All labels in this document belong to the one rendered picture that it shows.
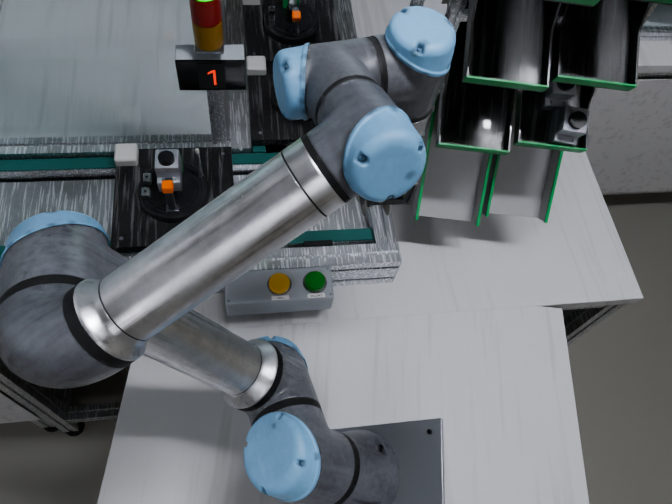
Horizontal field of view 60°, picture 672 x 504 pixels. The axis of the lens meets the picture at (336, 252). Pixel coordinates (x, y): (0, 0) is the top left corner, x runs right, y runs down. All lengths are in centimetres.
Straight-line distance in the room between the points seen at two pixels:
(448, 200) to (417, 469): 54
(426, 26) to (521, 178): 68
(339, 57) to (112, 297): 32
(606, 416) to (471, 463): 122
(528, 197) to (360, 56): 74
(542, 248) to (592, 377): 103
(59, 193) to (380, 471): 86
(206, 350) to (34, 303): 28
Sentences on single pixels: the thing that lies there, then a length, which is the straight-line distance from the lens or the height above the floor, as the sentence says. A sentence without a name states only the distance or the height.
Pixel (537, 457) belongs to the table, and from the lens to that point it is 126.
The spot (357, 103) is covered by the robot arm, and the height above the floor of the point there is 160.
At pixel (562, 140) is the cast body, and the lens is 114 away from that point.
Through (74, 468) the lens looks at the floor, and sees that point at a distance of 209.
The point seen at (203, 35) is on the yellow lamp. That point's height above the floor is 129.
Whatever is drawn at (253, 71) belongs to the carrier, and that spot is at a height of 98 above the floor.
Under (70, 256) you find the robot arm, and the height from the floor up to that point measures 140.
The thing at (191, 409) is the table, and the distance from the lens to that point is 117.
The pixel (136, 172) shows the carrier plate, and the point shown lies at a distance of 128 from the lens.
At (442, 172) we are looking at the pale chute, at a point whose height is 106.
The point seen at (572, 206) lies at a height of 86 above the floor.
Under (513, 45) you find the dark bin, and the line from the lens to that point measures 101.
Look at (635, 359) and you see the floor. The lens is 251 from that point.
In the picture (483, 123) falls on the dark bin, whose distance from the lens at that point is 111.
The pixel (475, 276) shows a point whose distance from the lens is 134.
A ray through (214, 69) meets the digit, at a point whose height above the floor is 122.
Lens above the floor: 199
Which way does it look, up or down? 61 degrees down
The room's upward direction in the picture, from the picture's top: 13 degrees clockwise
